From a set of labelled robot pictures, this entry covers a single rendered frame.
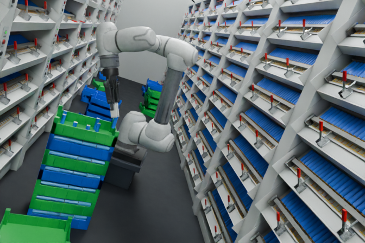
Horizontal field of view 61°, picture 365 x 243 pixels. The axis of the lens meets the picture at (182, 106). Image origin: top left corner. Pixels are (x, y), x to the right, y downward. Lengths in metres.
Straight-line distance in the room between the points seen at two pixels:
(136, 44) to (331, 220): 1.00
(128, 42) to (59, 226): 0.97
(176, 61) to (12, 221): 1.19
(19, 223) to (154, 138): 0.89
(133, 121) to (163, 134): 0.23
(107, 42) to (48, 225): 0.94
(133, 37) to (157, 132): 0.82
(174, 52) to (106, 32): 0.55
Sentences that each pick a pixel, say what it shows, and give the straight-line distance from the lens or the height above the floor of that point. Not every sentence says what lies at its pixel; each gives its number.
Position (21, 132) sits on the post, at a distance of 2.07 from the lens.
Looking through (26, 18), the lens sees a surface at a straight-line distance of 1.48.
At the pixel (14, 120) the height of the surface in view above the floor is 0.38.
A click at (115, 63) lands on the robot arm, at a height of 0.87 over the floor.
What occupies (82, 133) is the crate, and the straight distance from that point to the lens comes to 1.53.
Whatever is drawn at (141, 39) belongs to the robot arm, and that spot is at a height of 1.02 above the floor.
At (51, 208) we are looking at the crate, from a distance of 1.72.
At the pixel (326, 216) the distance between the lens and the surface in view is 1.16.
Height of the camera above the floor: 1.07
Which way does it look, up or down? 11 degrees down
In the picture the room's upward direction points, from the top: 20 degrees clockwise
